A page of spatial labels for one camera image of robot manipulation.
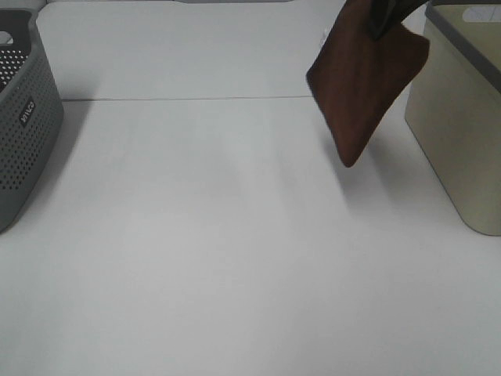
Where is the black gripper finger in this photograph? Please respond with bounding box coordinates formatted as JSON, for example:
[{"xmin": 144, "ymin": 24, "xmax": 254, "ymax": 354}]
[{"xmin": 368, "ymin": 0, "xmax": 424, "ymax": 41}]

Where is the brown towel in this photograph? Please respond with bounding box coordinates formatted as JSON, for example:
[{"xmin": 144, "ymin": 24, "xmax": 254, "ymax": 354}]
[{"xmin": 306, "ymin": 0, "xmax": 430, "ymax": 167}]

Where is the beige plastic basket grey rim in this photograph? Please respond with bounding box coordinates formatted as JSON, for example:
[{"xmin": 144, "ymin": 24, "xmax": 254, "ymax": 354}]
[{"xmin": 405, "ymin": 1, "xmax": 500, "ymax": 236}]

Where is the grey perforated plastic basket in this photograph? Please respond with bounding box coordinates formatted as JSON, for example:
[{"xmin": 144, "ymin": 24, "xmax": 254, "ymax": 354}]
[{"xmin": 1, "ymin": 8, "xmax": 64, "ymax": 231}]

